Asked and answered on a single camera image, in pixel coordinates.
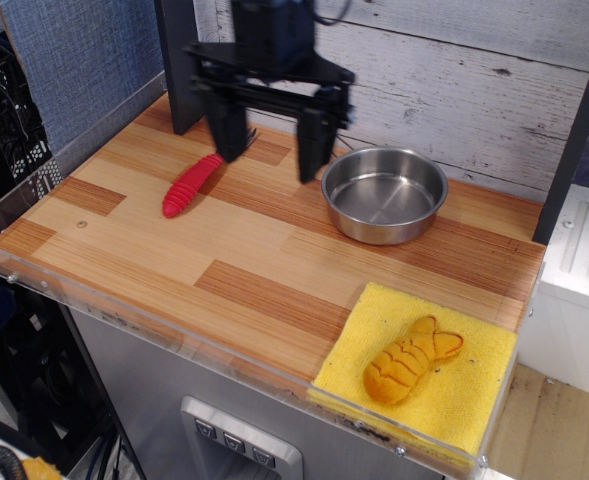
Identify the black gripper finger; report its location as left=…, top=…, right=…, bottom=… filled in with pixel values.
left=204, top=91, right=248, bottom=162
left=297, top=110, right=337, bottom=183

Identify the dark grey right post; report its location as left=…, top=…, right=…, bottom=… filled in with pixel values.
left=532, top=79, right=589, bottom=245

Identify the black equipment rack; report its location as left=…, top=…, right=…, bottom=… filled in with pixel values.
left=0, top=35, right=52, bottom=198

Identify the white plastic block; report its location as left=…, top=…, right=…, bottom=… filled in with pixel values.
left=518, top=185, right=589, bottom=393

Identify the stainless steel cabinet panel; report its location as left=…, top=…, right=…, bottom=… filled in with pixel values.
left=68, top=304, right=455, bottom=480

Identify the yellow cloth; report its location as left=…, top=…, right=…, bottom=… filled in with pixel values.
left=308, top=282, right=517, bottom=467

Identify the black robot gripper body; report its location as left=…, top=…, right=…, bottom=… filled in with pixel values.
left=185, top=1, right=355, bottom=128

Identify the clear acrylic table guard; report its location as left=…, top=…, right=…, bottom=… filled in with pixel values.
left=0, top=98, right=544, bottom=479

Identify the dark grey left post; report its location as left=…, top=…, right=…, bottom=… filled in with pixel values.
left=154, top=0, right=204, bottom=135

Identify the stainless steel pan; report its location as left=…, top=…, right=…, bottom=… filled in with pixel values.
left=321, top=146, right=449, bottom=246

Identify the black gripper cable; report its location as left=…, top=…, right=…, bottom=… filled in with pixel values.
left=313, top=0, right=355, bottom=27

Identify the red handled metal fork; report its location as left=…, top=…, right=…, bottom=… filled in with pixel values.
left=161, top=126, right=259, bottom=219

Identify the orange plush fried shrimp toy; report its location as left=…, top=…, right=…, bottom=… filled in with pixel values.
left=362, top=316, right=464, bottom=405

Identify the dark grey post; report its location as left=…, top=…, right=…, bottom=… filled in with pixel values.
left=532, top=79, right=589, bottom=245
left=154, top=0, right=204, bottom=135

